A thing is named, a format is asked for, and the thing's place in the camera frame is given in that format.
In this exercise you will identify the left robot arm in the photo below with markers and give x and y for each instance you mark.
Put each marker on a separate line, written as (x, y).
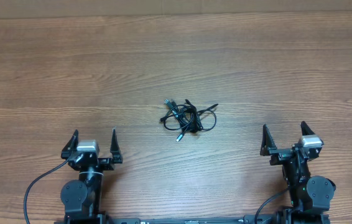
(82, 197)

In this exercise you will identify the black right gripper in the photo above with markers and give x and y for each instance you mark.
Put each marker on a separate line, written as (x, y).
(281, 155)

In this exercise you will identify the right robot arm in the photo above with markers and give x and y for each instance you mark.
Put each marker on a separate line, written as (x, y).
(310, 196)

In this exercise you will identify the cardboard back wall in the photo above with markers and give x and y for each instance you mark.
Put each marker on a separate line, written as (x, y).
(17, 9)

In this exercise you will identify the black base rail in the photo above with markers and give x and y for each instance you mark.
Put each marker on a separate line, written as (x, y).
(247, 219)

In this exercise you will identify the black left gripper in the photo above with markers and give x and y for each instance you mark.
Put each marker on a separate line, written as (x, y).
(107, 163)

